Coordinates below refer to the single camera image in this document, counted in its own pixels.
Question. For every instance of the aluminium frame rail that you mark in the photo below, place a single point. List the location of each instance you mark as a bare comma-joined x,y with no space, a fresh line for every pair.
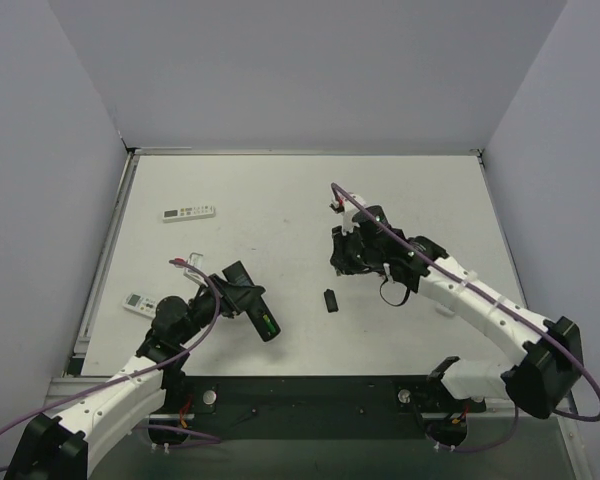
62,388

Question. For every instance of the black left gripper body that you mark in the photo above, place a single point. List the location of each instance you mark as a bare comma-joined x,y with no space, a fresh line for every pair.
235,297

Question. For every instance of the black tv remote control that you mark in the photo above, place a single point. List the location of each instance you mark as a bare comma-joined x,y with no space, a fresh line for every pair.
236,273

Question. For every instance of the small white remote left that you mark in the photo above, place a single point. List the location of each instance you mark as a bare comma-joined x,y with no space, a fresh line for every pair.
140,304

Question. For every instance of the green battery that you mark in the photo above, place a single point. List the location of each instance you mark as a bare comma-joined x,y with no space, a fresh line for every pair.
272,329

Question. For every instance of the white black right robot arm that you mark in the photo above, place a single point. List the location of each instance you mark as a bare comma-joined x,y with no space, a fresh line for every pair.
538,371

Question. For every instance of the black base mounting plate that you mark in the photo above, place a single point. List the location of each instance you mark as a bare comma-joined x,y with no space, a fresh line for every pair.
208,408

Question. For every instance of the small white remote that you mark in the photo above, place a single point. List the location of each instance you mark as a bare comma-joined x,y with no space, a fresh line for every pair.
442,310
140,304

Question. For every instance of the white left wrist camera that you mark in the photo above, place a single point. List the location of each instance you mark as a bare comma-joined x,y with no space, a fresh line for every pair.
191,266

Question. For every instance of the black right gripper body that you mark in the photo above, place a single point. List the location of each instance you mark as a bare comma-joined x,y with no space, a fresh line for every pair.
348,251

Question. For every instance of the small white remote right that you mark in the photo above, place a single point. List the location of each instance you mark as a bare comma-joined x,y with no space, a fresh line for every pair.
442,310

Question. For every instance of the long white remote control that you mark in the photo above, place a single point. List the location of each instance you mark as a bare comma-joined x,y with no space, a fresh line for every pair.
199,212

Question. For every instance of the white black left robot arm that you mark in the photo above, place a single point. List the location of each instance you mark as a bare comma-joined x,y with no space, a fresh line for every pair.
71,444

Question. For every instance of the black battery cover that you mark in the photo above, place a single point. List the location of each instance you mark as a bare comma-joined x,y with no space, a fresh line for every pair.
330,301

